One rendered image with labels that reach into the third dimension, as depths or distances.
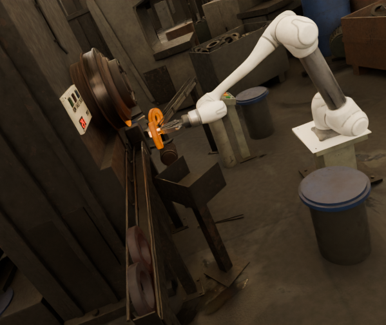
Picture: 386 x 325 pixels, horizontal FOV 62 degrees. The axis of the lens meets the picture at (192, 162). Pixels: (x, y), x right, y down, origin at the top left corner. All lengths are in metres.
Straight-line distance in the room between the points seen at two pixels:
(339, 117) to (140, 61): 3.24
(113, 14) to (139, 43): 0.47
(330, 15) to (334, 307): 3.84
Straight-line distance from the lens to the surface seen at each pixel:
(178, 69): 4.57
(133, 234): 1.22
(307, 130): 2.31
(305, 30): 1.62
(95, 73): 1.74
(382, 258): 1.91
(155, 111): 2.47
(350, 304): 1.75
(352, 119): 1.92
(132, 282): 1.08
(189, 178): 1.70
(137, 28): 4.56
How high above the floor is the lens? 1.43
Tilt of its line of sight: 27 degrees down
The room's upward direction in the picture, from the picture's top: 23 degrees counter-clockwise
